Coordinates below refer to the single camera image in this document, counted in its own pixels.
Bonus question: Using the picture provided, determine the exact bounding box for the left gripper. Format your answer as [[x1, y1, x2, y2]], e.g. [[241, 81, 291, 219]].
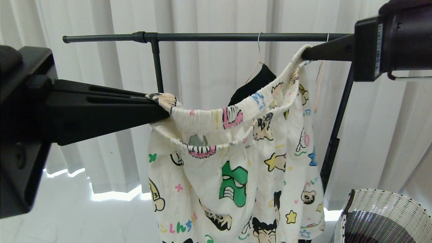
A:
[[0, 46, 170, 218]]

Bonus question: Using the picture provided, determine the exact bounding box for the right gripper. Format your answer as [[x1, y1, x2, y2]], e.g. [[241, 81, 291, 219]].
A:
[[353, 3, 432, 82]]

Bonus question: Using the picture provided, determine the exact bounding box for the pink clothes hanger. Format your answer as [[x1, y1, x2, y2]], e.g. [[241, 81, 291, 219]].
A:
[[245, 33, 264, 85], [314, 33, 329, 113]]

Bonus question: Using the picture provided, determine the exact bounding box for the cream printed garment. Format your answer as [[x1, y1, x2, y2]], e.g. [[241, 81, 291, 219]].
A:
[[146, 44, 326, 243]]

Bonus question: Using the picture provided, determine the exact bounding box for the black t-shirt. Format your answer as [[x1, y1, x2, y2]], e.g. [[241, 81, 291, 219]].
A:
[[228, 63, 277, 107]]

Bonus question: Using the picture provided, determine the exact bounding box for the black clothes rack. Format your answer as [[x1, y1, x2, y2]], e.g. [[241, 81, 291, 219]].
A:
[[62, 31, 355, 193]]

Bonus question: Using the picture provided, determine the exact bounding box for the white laundry basket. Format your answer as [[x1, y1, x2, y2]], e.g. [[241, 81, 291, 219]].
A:
[[332, 188, 432, 243]]

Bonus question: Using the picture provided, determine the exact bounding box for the white curtain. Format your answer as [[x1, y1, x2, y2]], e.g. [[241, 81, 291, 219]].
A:
[[0, 0, 432, 210]]

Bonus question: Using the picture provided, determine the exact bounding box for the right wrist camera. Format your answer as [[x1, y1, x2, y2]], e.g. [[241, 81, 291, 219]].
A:
[[379, 0, 432, 14]]

